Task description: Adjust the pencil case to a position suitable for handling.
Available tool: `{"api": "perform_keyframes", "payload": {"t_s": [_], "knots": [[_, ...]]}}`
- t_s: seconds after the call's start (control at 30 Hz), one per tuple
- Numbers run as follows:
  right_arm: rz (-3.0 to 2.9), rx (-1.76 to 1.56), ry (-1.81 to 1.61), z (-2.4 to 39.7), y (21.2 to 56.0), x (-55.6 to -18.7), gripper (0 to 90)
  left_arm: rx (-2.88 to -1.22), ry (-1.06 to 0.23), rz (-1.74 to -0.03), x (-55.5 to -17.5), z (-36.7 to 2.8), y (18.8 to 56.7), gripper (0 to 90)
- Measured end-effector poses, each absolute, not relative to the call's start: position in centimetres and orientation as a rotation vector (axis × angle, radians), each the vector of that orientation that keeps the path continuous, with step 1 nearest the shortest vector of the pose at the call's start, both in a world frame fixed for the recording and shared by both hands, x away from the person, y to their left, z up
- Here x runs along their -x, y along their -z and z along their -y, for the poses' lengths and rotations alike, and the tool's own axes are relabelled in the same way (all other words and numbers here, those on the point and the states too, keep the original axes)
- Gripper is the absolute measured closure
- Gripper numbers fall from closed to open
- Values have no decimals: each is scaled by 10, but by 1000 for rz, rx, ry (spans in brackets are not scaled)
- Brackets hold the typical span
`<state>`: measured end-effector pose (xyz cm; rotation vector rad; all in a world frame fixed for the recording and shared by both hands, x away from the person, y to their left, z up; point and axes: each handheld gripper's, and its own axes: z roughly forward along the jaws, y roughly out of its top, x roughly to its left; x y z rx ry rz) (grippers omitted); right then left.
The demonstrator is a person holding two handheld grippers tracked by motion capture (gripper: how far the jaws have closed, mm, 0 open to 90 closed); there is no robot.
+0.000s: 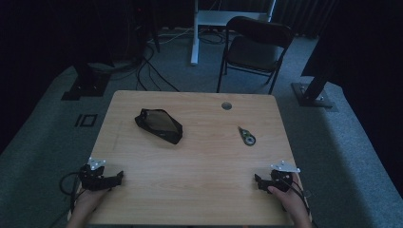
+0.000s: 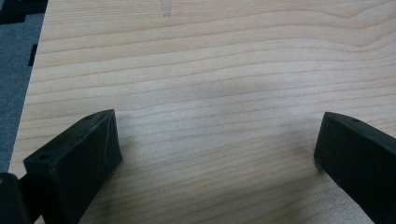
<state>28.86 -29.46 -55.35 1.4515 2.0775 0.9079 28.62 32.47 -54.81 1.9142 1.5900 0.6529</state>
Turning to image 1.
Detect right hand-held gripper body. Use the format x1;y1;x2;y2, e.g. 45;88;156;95
268;160;301;194

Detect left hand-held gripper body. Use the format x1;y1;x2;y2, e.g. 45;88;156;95
78;157;110;192

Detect person's left hand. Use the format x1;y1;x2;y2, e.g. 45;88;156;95
74;186;110;219

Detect person's right hand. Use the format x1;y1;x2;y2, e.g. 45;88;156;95
267;173;308;222

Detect black mesh pouch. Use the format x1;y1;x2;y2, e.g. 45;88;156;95
134;108;184;145

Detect black metal stand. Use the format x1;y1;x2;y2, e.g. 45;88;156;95
291;28;336;109
60;61;112;102

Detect black folding chair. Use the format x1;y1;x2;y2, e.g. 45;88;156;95
216;15;295;96

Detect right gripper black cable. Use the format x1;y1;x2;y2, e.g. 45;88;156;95
284;177;319;228

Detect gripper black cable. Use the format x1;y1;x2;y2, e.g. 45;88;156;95
58;171;84;213
284;177;319;228

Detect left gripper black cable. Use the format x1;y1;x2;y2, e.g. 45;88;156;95
58;171;84;213

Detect black floor cables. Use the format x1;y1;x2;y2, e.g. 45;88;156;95
134;29;182;93

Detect white floor cable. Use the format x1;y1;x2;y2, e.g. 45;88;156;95
146;27;195;46

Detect white desk frame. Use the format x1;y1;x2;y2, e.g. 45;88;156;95
190;0;278;67

